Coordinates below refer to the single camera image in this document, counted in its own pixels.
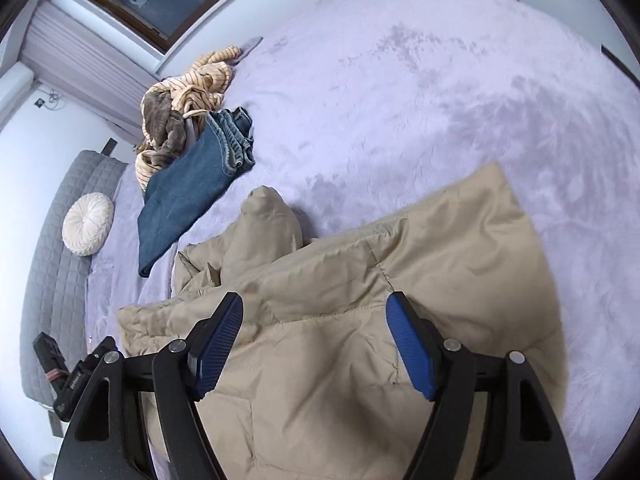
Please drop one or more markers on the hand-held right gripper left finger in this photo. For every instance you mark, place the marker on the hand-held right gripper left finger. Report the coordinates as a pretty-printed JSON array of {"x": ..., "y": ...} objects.
[{"x": 215, "y": 350}]

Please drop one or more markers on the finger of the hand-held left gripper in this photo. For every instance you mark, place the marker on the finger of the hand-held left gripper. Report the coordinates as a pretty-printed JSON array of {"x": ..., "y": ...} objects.
[
  {"x": 102, "y": 347},
  {"x": 49, "y": 357}
]

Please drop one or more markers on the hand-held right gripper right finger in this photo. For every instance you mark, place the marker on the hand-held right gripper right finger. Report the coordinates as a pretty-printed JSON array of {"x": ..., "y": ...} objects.
[{"x": 415, "y": 350}]

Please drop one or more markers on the beige puffer jacket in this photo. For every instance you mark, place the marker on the beige puffer jacket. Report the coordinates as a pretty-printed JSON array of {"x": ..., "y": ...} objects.
[{"x": 340, "y": 320}]

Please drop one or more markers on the grey quilted headboard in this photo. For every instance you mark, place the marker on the grey quilted headboard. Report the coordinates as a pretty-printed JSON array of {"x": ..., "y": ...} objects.
[{"x": 55, "y": 270}]

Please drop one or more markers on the round cream pillow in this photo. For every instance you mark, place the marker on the round cream pillow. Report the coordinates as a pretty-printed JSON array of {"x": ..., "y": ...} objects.
[{"x": 89, "y": 224}]

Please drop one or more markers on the folded blue jeans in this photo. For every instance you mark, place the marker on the folded blue jeans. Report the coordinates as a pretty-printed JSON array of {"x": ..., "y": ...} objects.
[{"x": 185, "y": 185}]

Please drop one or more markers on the brown plush cloth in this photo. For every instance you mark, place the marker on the brown plush cloth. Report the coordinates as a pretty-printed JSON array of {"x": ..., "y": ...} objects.
[{"x": 162, "y": 120}]

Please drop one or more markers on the lavender fleece blanket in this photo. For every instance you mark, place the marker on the lavender fleece blanket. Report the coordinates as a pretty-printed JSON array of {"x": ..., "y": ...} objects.
[{"x": 425, "y": 85}]

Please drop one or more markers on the tan striped cloth pile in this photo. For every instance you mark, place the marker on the tan striped cloth pile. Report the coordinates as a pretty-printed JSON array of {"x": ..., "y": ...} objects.
[{"x": 205, "y": 77}]

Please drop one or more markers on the pale pleated curtain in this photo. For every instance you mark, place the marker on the pale pleated curtain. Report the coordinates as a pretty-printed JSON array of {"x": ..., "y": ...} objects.
[{"x": 85, "y": 60}]

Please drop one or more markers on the small grey cloth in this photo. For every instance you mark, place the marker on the small grey cloth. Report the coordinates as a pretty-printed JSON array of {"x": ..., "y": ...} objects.
[{"x": 251, "y": 47}]

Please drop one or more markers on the black wall strip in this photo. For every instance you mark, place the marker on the black wall strip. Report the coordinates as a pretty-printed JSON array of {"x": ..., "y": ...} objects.
[{"x": 622, "y": 66}]

